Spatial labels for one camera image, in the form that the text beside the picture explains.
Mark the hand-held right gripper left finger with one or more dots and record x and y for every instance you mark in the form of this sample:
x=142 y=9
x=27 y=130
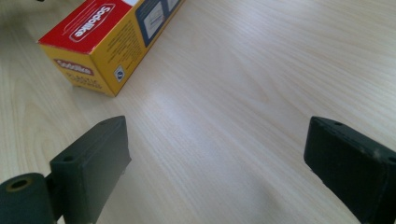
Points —
x=88 y=168

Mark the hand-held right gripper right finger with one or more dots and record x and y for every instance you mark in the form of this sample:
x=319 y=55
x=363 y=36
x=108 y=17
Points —
x=351 y=168

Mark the red and yellow cardboard box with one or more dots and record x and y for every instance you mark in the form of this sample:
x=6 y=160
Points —
x=102 y=40

